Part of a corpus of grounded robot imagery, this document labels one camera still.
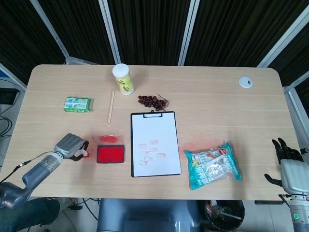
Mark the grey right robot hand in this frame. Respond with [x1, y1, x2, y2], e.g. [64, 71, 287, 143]
[264, 137, 309, 194]

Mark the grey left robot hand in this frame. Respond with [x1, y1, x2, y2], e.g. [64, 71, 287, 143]
[54, 132, 90, 162]

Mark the white red stamp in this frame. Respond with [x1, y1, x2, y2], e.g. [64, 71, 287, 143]
[76, 147, 91, 159]

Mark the green tissue pack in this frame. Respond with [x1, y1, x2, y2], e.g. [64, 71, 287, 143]
[64, 96, 94, 113]

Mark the red ink pad clear lid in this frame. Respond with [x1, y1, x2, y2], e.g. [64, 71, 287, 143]
[93, 135, 126, 164]

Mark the wooden chopsticks pair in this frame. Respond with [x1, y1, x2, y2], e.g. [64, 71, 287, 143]
[107, 88, 115, 124]

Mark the black clipboard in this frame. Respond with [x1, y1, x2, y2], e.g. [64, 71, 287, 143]
[130, 110, 183, 178]

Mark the yellow tennis ball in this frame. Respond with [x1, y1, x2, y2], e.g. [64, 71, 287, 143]
[115, 73, 132, 85]
[119, 83, 134, 95]

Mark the black trash bin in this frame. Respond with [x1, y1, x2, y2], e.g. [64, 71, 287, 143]
[205, 200, 246, 230]

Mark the blue jeans leg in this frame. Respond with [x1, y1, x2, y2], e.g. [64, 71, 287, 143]
[0, 197, 60, 232]

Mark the teal snack bag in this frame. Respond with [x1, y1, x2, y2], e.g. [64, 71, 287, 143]
[183, 141, 242, 190]

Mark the white stamped paper sheet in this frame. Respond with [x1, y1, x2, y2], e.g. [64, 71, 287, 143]
[132, 113, 182, 176]

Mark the clear tennis ball tube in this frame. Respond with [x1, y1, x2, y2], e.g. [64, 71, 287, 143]
[112, 63, 134, 96]

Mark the dark red grape bunch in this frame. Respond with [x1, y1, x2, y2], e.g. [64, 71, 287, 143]
[138, 93, 171, 108]

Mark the blue-grey robot torso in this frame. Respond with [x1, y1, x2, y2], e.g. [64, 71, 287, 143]
[98, 198, 201, 232]

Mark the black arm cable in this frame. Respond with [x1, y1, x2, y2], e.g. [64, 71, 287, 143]
[0, 154, 57, 184]

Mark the white round cable grommet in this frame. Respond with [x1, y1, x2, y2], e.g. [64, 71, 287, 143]
[238, 76, 253, 89]

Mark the white partition frame post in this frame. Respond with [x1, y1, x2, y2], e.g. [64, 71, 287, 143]
[257, 9, 309, 68]
[98, 0, 121, 65]
[31, 0, 70, 65]
[180, 0, 201, 66]

